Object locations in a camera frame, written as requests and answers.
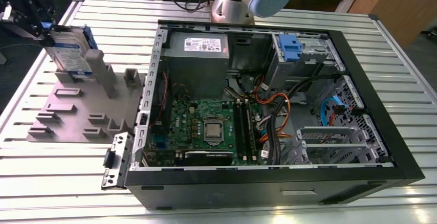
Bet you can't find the hard disk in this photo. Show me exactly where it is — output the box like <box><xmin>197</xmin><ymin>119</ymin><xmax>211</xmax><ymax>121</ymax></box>
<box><xmin>40</xmin><ymin>21</ymin><xmax>100</xmax><ymax>82</ymax></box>

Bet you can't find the orange yellow power wire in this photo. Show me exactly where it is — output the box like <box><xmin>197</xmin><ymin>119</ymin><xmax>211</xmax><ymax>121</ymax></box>
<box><xmin>255</xmin><ymin>93</ymin><xmax>295</xmax><ymax>145</ymax></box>

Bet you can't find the blue data wire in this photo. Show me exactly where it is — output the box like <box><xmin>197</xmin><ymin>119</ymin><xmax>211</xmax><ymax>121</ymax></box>
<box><xmin>319</xmin><ymin>95</ymin><xmax>352</xmax><ymax>127</ymax></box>

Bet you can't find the metal disk bay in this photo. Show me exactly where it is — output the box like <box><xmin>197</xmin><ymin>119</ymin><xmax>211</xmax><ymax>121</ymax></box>
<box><xmin>295</xmin><ymin>125</ymin><xmax>390</xmax><ymax>166</ymax></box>

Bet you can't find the grey parts rack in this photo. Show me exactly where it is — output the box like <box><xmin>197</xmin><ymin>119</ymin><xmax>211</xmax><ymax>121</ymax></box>
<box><xmin>25</xmin><ymin>49</ymin><xmax>148</xmax><ymax>144</ymax></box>

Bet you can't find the grey power supply unit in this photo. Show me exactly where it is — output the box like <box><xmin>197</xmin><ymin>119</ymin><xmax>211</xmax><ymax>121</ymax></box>
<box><xmin>160</xmin><ymin>31</ymin><xmax>229</xmax><ymax>101</ymax></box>

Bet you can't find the green motherboard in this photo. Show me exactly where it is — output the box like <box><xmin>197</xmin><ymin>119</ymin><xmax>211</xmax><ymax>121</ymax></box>
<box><xmin>144</xmin><ymin>98</ymin><xmax>270</xmax><ymax>167</ymax></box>

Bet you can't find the silver CPU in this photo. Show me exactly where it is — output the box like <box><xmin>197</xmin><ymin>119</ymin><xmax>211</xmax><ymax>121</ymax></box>
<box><xmin>203</xmin><ymin>123</ymin><xmax>224</xmax><ymax>140</ymax></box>

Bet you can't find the CPU socket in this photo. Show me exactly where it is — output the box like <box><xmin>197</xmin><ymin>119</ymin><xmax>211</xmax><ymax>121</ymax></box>
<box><xmin>200</xmin><ymin>116</ymin><xmax>228</xmax><ymax>147</ymax></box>

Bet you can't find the blue plastic drive latch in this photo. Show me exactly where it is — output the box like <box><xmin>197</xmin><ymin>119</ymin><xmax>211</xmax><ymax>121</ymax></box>
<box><xmin>278</xmin><ymin>34</ymin><xmax>303</xmax><ymax>62</ymax></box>

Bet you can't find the metal optical drive cage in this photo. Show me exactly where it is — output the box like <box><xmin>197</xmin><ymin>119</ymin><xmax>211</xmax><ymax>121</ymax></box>
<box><xmin>265</xmin><ymin>32</ymin><xmax>344</xmax><ymax>92</ymax></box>

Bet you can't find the black RAM slot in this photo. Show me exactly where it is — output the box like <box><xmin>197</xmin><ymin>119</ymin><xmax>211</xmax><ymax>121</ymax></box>
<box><xmin>235</xmin><ymin>100</ymin><xmax>247</xmax><ymax>160</ymax></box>
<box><xmin>244</xmin><ymin>100</ymin><xmax>259</xmax><ymax>160</ymax></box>

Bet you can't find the black graphics card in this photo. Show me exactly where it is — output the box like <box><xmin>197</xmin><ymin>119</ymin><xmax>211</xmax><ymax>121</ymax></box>
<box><xmin>173</xmin><ymin>150</ymin><xmax>235</xmax><ymax>167</ymax></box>

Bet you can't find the black open PC case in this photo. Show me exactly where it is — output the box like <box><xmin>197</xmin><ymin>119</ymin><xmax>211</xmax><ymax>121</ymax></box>
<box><xmin>124</xmin><ymin>19</ymin><xmax>426</xmax><ymax>211</ymax></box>

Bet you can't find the wooden cabinet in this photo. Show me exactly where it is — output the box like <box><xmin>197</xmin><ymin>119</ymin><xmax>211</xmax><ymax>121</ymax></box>
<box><xmin>350</xmin><ymin>0</ymin><xmax>437</xmax><ymax>48</ymax></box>

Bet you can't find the black chair wheel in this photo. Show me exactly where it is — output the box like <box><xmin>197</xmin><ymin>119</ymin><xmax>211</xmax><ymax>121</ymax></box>
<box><xmin>421</xmin><ymin>26</ymin><xmax>437</xmax><ymax>39</ymax></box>

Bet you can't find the thin red wire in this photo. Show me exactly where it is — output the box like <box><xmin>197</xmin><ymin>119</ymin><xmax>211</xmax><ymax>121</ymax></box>
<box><xmin>159</xmin><ymin>69</ymin><xmax>171</xmax><ymax>126</ymax></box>

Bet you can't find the metal expansion slot bracket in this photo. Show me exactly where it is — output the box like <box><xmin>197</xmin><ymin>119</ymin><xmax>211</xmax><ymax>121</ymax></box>
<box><xmin>101</xmin><ymin>131</ymin><xmax>135</xmax><ymax>190</ymax></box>

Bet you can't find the thick black cable bundle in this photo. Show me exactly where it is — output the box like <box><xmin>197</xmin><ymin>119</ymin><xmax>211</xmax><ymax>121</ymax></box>
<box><xmin>265</xmin><ymin>74</ymin><xmax>342</xmax><ymax>165</ymax></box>

